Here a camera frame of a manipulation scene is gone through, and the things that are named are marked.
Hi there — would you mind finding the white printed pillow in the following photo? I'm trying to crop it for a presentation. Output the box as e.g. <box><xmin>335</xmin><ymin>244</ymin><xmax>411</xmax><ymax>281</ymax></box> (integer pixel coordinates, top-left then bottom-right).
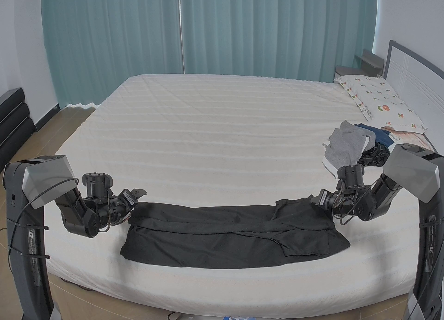
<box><xmin>333</xmin><ymin>75</ymin><xmax>427</xmax><ymax>135</ymax></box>

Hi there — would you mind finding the grey garment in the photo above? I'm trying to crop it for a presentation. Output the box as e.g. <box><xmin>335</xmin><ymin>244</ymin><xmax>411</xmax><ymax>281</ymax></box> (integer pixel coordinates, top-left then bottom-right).
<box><xmin>322</xmin><ymin>120</ymin><xmax>377</xmax><ymax>175</ymax></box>

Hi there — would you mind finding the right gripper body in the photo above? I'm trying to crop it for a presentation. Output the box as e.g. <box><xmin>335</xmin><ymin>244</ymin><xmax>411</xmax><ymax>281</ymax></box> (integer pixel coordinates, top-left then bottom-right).
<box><xmin>311</xmin><ymin>190</ymin><xmax>336</xmax><ymax>210</ymax></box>

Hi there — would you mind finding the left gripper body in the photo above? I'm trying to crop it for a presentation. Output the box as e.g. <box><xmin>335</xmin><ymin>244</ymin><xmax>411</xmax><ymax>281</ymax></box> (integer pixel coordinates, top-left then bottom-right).
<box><xmin>120</xmin><ymin>188</ymin><xmax>139</xmax><ymax>212</ymax></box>

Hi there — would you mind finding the black chest of drawers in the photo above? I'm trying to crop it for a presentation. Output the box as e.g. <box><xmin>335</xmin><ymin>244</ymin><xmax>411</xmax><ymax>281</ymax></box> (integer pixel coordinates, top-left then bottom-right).
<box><xmin>0</xmin><ymin>88</ymin><xmax>35</xmax><ymax>174</ymax></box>

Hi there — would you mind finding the black T-shirt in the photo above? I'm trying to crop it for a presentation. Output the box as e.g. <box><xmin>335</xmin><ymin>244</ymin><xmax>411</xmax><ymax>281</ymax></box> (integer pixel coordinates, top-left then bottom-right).
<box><xmin>120</xmin><ymin>198</ymin><xmax>351</xmax><ymax>269</ymax></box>

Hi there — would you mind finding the dark blue garment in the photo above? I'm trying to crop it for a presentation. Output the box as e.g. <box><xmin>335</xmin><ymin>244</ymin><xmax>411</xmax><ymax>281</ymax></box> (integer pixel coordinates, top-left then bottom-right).
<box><xmin>353</xmin><ymin>122</ymin><xmax>395</xmax><ymax>146</ymax></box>

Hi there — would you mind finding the black cable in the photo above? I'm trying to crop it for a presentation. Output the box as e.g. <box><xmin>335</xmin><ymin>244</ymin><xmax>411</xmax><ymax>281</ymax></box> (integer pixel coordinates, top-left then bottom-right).
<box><xmin>8</xmin><ymin>178</ymin><xmax>80</xmax><ymax>254</ymax></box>
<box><xmin>339</xmin><ymin>204</ymin><xmax>358</xmax><ymax>226</ymax></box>

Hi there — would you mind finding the bed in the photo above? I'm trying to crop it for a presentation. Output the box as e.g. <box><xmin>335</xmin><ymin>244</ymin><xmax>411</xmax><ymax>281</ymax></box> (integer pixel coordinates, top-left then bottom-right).
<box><xmin>43</xmin><ymin>39</ymin><xmax>444</xmax><ymax>316</ymax></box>

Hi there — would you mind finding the black glossy garment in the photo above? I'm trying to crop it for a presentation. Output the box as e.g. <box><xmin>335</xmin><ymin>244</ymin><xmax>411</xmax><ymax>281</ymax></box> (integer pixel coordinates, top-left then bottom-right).
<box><xmin>357</xmin><ymin>143</ymin><xmax>391</xmax><ymax>167</ymax></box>

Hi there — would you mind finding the grey bedside table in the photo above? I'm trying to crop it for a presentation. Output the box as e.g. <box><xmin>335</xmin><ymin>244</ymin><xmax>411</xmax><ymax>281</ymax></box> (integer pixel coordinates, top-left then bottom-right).
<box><xmin>334</xmin><ymin>49</ymin><xmax>385</xmax><ymax>77</ymax></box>

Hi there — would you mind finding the blue-green curtain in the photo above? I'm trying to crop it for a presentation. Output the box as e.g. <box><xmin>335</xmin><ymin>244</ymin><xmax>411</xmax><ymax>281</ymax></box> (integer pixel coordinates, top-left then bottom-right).
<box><xmin>180</xmin><ymin>0</ymin><xmax>379</xmax><ymax>84</ymax></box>
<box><xmin>41</xmin><ymin>0</ymin><xmax>185</xmax><ymax>108</ymax></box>

